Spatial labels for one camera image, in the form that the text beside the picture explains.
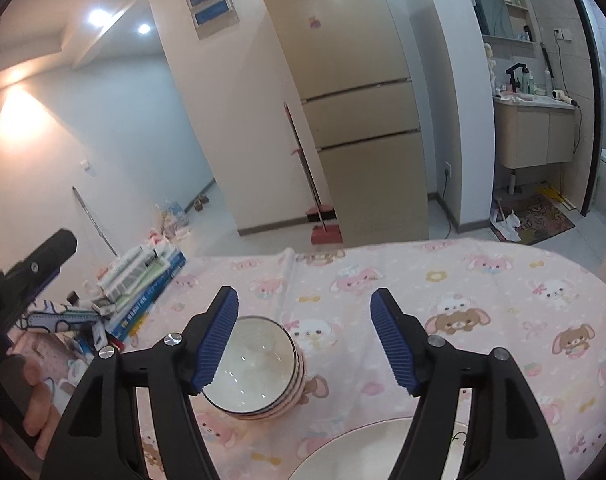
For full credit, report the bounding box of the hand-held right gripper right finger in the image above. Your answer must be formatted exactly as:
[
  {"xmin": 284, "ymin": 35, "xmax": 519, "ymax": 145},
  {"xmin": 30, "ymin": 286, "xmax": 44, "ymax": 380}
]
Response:
[{"xmin": 370, "ymin": 287, "xmax": 566, "ymax": 480}]

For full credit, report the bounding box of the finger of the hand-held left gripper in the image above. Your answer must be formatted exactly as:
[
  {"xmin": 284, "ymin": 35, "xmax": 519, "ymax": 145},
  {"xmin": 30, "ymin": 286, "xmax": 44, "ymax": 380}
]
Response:
[{"xmin": 7, "ymin": 229, "xmax": 78, "ymax": 302}]

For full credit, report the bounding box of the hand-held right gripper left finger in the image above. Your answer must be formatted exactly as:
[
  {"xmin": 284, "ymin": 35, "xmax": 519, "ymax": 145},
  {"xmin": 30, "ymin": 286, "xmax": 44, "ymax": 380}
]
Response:
[{"xmin": 39, "ymin": 286, "xmax": 240, "ymax": 480}]

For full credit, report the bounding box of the white bowl black rim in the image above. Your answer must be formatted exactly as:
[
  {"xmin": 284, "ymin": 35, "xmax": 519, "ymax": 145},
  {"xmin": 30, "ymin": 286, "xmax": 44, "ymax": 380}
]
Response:
[{"xmin": 201, "ymin": 315, "xmax": 300, "ymax": 415}]

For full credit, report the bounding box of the white cartoon print plate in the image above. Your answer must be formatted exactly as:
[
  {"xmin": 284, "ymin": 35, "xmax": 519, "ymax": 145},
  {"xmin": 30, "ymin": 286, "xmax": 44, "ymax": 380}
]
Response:
[{"xmin": 287, "ymin": 416, "xmax": 472, "ymax": 480}]

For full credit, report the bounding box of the person's left hand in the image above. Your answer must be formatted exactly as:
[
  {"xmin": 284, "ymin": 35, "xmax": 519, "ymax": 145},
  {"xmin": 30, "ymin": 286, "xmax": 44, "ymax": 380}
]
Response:
[{"xmin": 22, "ymin": 360, "xmax": 63, "ymax": 458}]

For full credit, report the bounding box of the white striped box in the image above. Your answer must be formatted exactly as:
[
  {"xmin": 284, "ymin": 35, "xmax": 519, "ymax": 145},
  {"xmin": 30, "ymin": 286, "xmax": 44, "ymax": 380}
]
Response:
[{"xmin": 97, "ymin": 242, "xmax": 176, "ymax": 306}]

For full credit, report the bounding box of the red dustpan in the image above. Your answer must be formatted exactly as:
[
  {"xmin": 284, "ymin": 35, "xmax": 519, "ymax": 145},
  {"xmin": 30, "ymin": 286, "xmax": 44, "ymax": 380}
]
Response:
[{"xmin": 309, "ymin": 224, "xmax": 342, "ymax": 246}]

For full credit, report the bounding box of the white printed bag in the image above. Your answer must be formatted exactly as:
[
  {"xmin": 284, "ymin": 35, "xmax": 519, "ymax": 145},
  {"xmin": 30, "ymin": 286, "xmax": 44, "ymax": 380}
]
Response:
[{"xmin": 153, "ymin": 199, "xmax": 193, "ymax": 241}]

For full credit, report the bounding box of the white crumpled cloth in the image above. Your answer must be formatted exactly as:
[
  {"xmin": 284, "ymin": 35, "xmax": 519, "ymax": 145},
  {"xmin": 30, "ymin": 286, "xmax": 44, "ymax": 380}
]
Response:
[{"xmin": 489, "ymin": 202, "xmax": 522, "ymax": 241}]

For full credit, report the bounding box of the brown printed bath mat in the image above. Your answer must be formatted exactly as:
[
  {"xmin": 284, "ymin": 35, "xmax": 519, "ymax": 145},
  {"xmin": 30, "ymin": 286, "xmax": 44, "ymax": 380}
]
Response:
[{"xmin": 490, "ymin": 192, "xmax": 576, "ymax": 246}]

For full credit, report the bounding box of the yellow floor mat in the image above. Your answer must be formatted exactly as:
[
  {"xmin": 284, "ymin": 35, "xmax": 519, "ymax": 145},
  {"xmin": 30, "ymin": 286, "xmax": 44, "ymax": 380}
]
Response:
[{"xmin": 535, "ymin": 182, "xmax": 574, "ymax": 211}]

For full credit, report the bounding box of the beige vanity cabinet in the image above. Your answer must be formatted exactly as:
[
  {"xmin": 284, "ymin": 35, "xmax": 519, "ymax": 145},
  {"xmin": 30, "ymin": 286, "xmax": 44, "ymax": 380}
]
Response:
[{"xmin": 493, "ymin": 95, "xmax": 581, "ymax": 168}]

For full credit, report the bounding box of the beige three-door fridge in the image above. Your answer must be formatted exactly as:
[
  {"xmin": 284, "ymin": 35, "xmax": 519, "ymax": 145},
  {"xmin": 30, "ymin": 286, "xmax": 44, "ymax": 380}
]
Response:
[{"xmin": 247, "ymin": 0, "xmax": 430, "ymax": 246}]

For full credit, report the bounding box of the black faucet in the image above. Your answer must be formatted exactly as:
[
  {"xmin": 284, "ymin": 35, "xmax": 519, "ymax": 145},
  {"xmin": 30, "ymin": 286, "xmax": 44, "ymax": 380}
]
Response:
[{"xmin": 505, "ymin": 63, "xmax": 528, "ymax": 93}]

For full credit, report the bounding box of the white figurine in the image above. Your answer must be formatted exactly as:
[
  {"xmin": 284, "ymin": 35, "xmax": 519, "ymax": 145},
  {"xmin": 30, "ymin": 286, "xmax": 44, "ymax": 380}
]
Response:
[{"xmin": 484, "ymin": 44, "xmax": 500, "ymax": 95}]

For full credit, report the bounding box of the grey electrical panel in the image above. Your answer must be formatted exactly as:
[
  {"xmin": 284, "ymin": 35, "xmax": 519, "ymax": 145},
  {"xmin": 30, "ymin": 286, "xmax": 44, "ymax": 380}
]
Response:
[{"xmin": 183, "ymin": 0, "xmax": 243, "ymax": 41}]

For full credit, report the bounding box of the black white hanging tool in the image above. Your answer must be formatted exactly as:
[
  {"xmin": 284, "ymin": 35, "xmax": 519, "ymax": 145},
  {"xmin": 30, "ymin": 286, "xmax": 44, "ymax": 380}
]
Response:
[{"xmin": 539, "ymin": 42, "xmax": 554, "ymax": 92}]

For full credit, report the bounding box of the bathroom mirror cabinet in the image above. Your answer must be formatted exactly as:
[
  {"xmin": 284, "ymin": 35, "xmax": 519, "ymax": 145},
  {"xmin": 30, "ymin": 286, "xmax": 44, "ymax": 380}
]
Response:
[{"xmin": 465, "ymin": 0, "xmax": 538, "ymax": 58}]

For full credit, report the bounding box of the mop handle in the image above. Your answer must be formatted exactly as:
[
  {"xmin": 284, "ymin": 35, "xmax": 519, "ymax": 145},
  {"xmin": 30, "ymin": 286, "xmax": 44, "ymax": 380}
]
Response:
[{"xmin": 72, "ymin": 186, "xmax": 120, "ymax": 257}]

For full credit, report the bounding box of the black door frame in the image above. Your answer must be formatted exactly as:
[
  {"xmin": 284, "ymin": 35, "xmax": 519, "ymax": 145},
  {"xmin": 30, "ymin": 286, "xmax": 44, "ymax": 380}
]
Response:
[{"xmin": 563, "ymin": 0, "xmax": 606, "ymax": 216}]

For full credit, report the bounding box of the black power cable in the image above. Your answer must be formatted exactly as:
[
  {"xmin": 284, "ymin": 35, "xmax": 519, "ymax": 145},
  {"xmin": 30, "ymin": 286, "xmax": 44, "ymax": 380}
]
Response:
[{"xmin": 554, "ymin": 39, "xmax": 584, "ymax": 156}]

